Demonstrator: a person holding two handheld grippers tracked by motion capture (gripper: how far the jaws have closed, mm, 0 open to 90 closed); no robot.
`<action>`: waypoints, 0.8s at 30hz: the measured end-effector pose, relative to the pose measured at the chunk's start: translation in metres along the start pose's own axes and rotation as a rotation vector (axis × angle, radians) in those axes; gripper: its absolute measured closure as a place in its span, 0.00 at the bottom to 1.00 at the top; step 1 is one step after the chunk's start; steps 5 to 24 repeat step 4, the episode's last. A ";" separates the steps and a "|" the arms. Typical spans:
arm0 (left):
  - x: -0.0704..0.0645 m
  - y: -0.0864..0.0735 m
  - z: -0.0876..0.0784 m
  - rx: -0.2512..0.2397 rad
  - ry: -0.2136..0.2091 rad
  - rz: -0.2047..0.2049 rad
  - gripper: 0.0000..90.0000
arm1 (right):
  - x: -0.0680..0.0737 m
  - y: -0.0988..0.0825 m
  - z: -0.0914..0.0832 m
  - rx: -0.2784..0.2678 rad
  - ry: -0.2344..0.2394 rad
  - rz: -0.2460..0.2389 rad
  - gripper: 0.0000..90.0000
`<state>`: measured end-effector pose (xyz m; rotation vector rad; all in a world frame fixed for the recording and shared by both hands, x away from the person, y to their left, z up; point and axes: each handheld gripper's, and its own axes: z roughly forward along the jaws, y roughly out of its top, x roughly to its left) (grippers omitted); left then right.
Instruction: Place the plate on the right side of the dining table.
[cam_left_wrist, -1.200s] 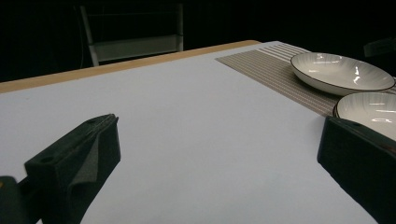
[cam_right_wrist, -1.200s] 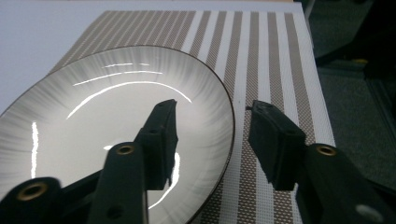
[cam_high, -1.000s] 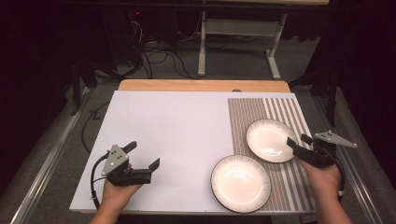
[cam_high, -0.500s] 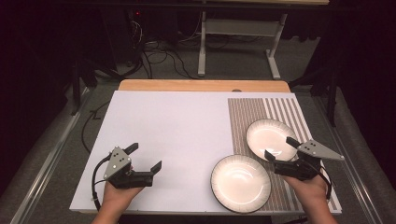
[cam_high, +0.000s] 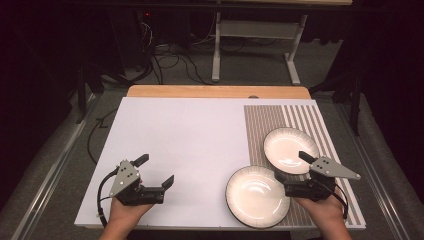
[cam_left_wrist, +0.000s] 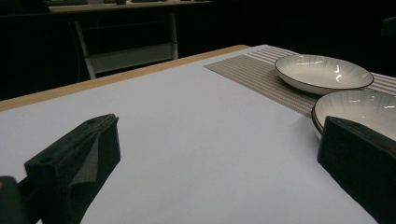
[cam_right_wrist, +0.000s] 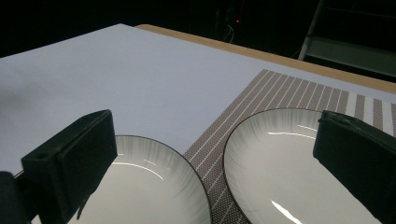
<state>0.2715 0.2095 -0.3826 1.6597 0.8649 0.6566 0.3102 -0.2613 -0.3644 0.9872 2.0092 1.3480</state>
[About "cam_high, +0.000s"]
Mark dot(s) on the wooden table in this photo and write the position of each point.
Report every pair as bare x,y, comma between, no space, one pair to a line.
216,91

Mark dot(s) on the black stand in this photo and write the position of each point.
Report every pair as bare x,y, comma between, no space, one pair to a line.
81,96
356,106

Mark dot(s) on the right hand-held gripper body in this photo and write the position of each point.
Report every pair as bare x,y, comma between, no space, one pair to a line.
310,190

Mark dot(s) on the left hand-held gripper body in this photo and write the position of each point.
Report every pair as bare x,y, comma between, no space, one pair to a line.
125,178

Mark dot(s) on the person's right hand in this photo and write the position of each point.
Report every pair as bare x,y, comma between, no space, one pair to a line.
325,211

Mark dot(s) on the white board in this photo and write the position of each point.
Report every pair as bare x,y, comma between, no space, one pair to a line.
180,133

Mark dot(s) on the white dark-rimmed plate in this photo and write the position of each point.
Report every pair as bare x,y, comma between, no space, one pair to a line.
286,146
256,196

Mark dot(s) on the person's left hand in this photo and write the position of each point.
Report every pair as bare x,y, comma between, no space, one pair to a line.
125,211

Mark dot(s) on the black computer case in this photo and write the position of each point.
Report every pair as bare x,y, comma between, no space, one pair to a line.
133,40

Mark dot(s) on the striped brown white placemat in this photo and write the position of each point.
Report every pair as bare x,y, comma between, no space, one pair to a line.
260,133

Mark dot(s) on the aluminium floor rail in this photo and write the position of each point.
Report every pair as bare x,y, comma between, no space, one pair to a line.
373,166
53,173

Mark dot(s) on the white metal desk frame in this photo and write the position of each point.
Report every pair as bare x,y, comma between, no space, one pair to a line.
256,29

